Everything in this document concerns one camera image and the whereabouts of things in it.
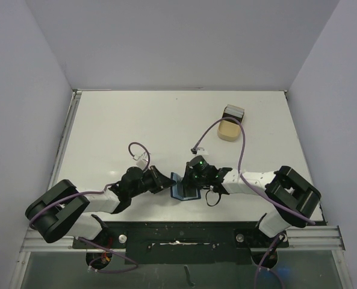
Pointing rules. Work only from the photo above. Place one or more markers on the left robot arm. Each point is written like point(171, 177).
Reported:
point(64, 211)

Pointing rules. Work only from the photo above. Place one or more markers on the blue card holder wallet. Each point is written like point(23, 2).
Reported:
point(179, 192)

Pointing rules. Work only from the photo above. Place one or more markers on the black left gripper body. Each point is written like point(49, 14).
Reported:
point(143, 187)

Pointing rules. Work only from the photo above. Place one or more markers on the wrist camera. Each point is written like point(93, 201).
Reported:
point(142, 161)
point(199, 151)

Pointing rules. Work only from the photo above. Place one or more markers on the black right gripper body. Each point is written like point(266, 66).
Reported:
point(189, 179)

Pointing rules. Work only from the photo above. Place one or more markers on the beige oval tray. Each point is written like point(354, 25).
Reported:
point(229, 129)

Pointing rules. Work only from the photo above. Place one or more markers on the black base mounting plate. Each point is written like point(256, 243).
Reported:
point(186, 243)

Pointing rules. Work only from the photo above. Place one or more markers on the stack of cards in tray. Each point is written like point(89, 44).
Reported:
point(234, 112)

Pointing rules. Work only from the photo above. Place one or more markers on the aluminium front rail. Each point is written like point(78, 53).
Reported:
point(309, 238)

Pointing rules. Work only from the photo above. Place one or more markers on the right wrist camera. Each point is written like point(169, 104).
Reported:
point(199, 151)

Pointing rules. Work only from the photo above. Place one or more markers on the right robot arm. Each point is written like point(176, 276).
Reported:
point(293, 197)

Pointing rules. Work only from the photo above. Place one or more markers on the aluminium rail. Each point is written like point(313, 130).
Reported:
point(309, 238)
point(73, 107)

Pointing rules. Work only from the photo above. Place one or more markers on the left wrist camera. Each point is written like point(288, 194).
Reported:
point(142, 161)

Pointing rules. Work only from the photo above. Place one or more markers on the aluminium left side rail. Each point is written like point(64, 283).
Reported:
point(73, 107)

